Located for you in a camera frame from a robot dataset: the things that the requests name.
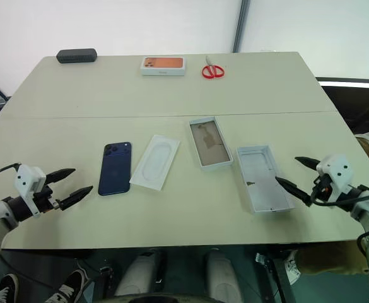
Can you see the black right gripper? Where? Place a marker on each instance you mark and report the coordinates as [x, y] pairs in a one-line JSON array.
[[320, 189]]

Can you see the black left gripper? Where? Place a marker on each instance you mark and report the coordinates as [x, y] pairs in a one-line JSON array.
[[47, 200]]

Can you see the white box base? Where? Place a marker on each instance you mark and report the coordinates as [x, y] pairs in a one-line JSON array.
[[263, 186]]

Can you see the blue phone box base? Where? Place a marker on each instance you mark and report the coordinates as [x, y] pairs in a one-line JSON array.
[[115, 170]]

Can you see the white moulded insert tray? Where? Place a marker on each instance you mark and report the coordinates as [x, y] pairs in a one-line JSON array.
[[155, 165]]

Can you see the orange printed phone box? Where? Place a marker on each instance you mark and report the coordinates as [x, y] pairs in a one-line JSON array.
[[162, 64]]

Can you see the black white sneaker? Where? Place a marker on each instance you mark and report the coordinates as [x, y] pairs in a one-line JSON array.
[[69, 284], [5, 288]]

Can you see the black metal table leg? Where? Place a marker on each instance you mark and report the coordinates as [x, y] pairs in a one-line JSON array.
[[277, 277]]

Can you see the white rounded robot leg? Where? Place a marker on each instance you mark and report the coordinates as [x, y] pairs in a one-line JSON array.
[[137, 274], [223, 274]]

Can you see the black oblong case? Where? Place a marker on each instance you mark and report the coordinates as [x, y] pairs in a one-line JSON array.
[[76, 56]]

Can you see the grey vertical pole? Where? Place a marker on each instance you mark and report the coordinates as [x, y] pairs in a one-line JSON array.
[[241, 25]]

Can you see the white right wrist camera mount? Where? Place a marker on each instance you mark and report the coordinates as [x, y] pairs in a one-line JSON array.
[[335, 170]]

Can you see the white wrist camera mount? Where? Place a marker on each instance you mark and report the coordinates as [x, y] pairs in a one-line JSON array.
[[335, 170], [28, 180]]

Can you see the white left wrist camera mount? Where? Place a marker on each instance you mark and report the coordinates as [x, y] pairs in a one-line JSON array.
[[28, 180]]

